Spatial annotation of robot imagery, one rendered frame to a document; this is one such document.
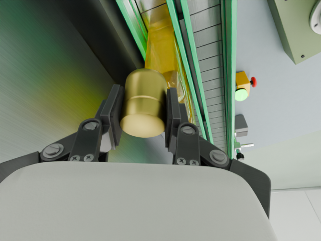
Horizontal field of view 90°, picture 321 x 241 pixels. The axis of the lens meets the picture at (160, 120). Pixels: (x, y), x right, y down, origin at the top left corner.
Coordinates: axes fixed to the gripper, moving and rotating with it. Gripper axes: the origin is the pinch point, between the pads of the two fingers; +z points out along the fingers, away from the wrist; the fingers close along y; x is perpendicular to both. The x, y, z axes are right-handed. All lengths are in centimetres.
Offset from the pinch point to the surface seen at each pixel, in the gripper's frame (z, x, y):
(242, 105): 52, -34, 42
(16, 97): 4.4, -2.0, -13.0
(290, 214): 155, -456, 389
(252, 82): 44, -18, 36
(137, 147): 16.2, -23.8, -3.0
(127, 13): 22.1, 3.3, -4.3
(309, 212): 155, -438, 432
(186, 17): 22.1, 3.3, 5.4
